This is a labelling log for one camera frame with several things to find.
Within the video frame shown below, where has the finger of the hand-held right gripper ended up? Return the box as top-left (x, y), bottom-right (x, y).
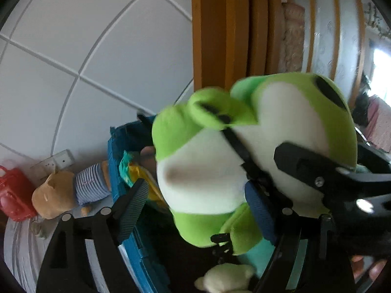
top-left (356, 143), bottom-right (391, 174)
top-left (273, 142), bottom-right (358, 196)

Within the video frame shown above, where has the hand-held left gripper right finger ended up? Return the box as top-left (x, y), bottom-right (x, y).
top-left (244, 179), bottom-right (356, 293)

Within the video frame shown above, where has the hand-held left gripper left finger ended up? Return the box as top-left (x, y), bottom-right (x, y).
top-left (36, 178), bottom-right (150, 293)

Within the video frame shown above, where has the blue plastic crate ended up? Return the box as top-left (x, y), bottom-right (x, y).
top-left (107, 120), bottom-right (275, 293)

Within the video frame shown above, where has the green white frog plush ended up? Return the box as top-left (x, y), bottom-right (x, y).
top-left (151, 73), bottom-right (358, 257)

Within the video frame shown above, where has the person's right hand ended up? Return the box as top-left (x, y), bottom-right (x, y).
top-left (351, 255), bottom-right (387, 289)

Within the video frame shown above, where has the pink blanket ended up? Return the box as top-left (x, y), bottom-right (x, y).
top-left (365, 96), bottom-right (391, 153)

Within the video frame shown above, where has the green snack bag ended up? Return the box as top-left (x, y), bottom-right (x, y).
top-left (119, 151), bottom-right (167, 209)

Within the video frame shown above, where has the teal plush toy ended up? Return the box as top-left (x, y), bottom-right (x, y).
top-left (244, 238), bottom-right (277, 277)

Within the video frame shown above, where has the white yellow duck toy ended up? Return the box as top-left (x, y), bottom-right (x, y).
top-left (195, 264), bottom-right (257, 293)

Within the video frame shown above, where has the brown plush dog striped shirt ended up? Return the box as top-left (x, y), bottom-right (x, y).
top-left (32, 160), bottom-right (112, 220)

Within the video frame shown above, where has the red bear-face carry case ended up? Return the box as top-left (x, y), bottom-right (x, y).
top-left (0, 165), bottom-right (37, 222)

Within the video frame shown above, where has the rolled patterned carpet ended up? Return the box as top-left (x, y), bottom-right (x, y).
top-left (281, 2), bottom-right (306, 74)

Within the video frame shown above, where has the white wall plate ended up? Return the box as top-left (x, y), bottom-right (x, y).
top-left (53, 149), bottom-right (75, 171)

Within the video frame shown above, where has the white wall socket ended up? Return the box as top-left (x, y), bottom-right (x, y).
top-left (31, 159), bottom-right (57, 180)

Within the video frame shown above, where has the wooden frame glass door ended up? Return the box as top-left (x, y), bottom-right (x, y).
top-left (302, 0), bottom-right (367, 107)

